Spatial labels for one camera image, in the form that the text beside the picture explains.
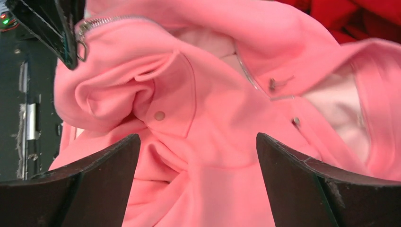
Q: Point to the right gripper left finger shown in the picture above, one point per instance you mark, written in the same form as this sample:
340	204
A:
90	192

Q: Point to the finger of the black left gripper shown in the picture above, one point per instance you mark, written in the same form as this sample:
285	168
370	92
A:
53	23

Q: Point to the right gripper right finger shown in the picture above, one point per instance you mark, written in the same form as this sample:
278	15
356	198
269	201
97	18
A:
306	192

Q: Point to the pink jacket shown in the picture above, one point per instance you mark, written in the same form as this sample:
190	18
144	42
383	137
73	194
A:
197	80

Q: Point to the red and black jacket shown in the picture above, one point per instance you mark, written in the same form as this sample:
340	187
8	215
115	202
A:
352	20

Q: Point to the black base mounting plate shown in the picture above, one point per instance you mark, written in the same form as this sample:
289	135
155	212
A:
30	129

